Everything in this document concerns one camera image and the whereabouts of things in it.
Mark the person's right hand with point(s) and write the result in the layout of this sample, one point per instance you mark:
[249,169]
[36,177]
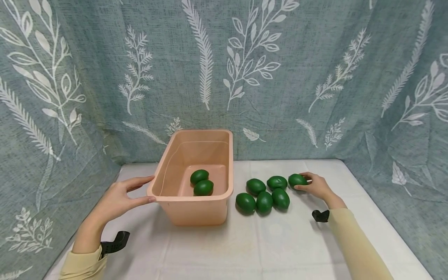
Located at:
[318,188]

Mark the person's left hand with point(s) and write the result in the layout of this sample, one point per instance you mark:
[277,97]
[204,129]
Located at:
[112,204]

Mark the person's right index finger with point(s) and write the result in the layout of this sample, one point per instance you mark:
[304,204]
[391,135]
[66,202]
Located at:
[309,175]

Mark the person's left index finger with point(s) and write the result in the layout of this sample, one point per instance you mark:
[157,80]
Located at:
[140,181]

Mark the person's left thumb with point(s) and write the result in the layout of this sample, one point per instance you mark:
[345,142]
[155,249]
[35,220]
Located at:
[142,201]

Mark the person's right thumb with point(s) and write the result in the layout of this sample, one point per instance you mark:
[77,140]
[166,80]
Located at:
[301,187]

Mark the green lime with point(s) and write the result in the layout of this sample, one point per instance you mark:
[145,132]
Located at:
[277,182]
[203,188]
[245,203]
[199,176]
[280,198]
[264,202]
[296,179]
[256,186]

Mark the pink plastic tub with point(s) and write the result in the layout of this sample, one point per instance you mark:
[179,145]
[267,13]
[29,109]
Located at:
[196,212]

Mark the person's right forearm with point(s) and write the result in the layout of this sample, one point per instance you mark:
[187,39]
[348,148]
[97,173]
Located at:
[357,245]

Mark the person's left forearm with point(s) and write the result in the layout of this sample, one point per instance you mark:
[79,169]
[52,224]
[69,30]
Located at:
[85,258]

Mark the black wrist band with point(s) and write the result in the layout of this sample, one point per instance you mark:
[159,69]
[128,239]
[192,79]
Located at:
[113,242]
[321,216]

